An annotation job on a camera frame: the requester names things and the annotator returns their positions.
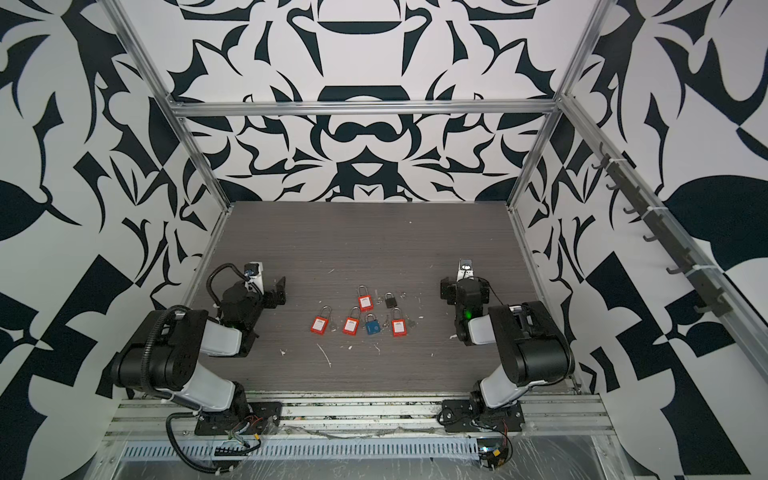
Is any red padlock long shackle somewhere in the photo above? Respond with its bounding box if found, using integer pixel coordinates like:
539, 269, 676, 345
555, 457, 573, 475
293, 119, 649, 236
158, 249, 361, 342
342, 306, 361, 336

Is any blue padlock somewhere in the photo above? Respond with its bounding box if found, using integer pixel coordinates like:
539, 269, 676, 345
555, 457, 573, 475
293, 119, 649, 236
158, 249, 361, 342
364, 312, 381, 335

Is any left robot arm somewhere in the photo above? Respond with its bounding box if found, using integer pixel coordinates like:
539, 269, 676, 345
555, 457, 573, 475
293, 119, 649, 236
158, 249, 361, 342
110, 262, 287, 419

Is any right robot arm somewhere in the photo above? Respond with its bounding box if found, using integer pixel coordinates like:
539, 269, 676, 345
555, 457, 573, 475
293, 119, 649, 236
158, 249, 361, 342
440, 277, 575, 412

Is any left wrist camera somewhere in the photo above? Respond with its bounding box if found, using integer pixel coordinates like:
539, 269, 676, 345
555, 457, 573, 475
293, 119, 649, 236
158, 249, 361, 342
244, 261, 264, 293

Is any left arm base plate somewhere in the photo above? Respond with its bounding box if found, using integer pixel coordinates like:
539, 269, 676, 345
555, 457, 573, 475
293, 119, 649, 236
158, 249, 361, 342
194, 401, 283, 436

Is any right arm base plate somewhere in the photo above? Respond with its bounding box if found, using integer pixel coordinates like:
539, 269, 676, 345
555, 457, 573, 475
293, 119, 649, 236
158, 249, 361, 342
436, 400, 525, 433

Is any black cable left base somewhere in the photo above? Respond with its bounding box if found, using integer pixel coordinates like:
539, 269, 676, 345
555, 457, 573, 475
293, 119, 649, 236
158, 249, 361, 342
164, 410, 263, 475

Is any white cable duct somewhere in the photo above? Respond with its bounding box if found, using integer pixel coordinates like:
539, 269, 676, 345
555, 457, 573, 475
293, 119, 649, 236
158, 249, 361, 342
119, 436, 481, 463

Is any wall hook rack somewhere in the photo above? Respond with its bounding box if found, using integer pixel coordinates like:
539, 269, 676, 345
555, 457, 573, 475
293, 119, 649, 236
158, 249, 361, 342
592, 142, 734, 317

